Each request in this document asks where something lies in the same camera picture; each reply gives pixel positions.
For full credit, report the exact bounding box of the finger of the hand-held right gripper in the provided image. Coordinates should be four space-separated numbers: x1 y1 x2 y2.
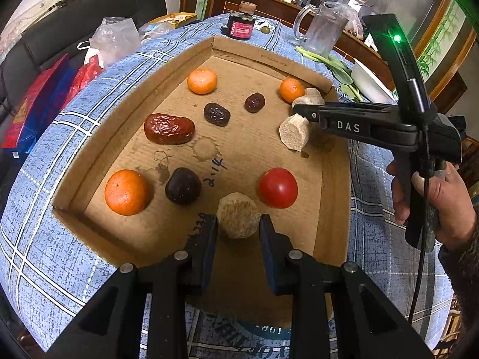
291 102 412 121

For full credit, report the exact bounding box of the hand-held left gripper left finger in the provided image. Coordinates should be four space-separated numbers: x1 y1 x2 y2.
45 214 218 359

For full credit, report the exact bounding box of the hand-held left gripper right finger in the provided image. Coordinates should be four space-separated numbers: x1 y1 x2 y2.
259 214 431 359

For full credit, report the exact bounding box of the pale yam piece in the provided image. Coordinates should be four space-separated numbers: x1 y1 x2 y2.
279 115 311 152
216 192 261 240
291 87 325 111

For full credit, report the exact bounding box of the small orange tangerine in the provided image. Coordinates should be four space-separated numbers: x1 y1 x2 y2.
187 68 218 95
279 78 307 103

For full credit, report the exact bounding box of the dark wrinkled date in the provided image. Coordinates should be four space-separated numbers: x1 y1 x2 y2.
245 93 266 113
204 103 231 127

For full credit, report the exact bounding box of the dark round fruit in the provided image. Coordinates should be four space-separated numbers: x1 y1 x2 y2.
165 168 202 206

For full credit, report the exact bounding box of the red tomato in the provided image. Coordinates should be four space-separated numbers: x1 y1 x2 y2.
257 168 299 209

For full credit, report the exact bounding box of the brown cardboard tray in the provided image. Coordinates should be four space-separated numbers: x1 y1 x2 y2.
50 35 352 324

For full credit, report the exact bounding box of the large orange tangerine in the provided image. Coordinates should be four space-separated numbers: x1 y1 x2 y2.
104 169 152 216

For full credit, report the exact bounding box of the large red date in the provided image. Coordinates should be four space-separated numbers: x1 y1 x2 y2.
144 113 195 145

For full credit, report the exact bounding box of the person's right forearm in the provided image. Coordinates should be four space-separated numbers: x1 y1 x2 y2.
438 228 479 359

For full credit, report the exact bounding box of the person's right hand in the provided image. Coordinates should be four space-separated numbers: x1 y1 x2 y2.
386 160 477 248

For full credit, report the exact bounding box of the green leaf vegetable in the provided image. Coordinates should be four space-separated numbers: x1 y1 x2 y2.
337 80 363 101
295 46 354 83

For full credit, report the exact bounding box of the white bowl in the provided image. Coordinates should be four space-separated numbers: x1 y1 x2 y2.
352 59 397 102

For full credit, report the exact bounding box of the clear glass pitcher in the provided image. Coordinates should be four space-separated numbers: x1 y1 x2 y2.
293 2 349 57

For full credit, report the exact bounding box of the filled translucent plastic bag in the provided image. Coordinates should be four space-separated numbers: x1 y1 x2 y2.
337 2 365 40

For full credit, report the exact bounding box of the dark jar with red label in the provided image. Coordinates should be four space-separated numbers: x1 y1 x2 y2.
221 2 257 41

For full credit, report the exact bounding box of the yellow box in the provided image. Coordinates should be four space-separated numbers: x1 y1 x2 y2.
150 12 198 28

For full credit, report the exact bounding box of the clear plastic bag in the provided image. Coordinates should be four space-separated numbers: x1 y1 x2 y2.
139 20 176 40

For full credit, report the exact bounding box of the white plastic bag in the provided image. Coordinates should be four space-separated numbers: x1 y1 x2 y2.
77 17 142 69

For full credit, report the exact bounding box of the blue plaid tablecloth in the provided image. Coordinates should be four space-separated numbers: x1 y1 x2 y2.
0 13 461 359

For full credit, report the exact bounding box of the red plastic bag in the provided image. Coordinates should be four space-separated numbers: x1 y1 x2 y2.
66 55 103 100

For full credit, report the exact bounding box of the red and blue box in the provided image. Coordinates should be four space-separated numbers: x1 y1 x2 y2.
0 53 77 154

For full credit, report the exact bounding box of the black leather sofa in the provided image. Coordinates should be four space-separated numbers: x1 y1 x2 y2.
0 0 168 150

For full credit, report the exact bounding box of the black cable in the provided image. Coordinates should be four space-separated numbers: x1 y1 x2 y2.
407 127 435 320

